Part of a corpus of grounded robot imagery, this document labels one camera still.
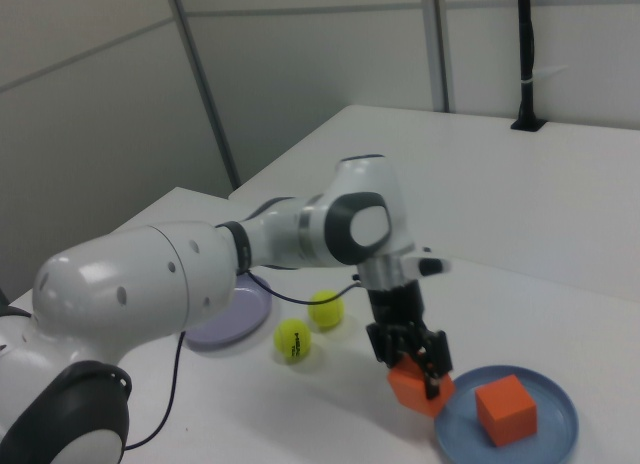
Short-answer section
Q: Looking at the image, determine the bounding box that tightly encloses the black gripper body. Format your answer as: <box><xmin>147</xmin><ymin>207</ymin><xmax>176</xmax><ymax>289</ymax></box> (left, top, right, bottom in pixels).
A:
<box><xmin>365</xmin><ymin>279</ymin><xmax>428</xmax><ymax>331</ymax></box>

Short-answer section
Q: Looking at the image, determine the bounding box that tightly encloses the orange foam cube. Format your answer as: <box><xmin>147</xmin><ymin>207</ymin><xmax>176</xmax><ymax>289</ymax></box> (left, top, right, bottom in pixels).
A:
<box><xmin>474</xmin><ymin>374</ymin><xmax>539</xmax><ymax>448</ymax></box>
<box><xmin>387</xmin><ymin>353</ymin><xmax>456</xmax><ymax>419</ymax></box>

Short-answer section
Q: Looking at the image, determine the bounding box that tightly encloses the yellow-green tennis ball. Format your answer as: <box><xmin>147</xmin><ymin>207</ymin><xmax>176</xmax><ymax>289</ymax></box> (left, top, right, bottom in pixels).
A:
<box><xmin>272</xmin><ymin>318</ymin><xmax>313</xmax><ymax>361</ymax></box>
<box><xmin>307</xmin><ymin>289</ymin><xmax>346</xmax><ymax>331</ymax></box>

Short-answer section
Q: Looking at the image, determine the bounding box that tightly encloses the blue plate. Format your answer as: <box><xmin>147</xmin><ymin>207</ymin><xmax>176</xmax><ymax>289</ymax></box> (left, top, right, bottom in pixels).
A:
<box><xmin>433</xmin><ymin>364</ymin><xmax>580</xmax><ymax>464</ymax></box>

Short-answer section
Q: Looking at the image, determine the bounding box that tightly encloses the purple plate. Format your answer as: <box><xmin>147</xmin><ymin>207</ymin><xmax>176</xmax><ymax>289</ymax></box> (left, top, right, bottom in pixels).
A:
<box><xmin>182</xmin><ymin>272</ymin><xmax>274</xmax><ymax>354</ymax></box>

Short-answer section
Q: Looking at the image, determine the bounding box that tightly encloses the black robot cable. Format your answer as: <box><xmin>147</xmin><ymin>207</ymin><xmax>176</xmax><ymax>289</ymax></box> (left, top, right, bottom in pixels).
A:
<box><xmin>122</xmin><ymin>268</ymin><xmax>364</xmax><ymax>453</ymax></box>

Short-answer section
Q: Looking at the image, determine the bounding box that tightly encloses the white cable tie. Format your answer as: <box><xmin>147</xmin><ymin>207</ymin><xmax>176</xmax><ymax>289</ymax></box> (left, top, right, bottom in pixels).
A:
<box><xmin>519</xmin><ymin>65</ymin><xmax>570</xmax><ymax>86</ymax></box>

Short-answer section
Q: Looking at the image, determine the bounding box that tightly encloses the black camera pole with base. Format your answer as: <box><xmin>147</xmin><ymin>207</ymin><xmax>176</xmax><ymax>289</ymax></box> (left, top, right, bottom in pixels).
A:
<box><xmin>509</xmin><ymin>0</ymin><xmax>547</xmax><ymax>133</ymax></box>

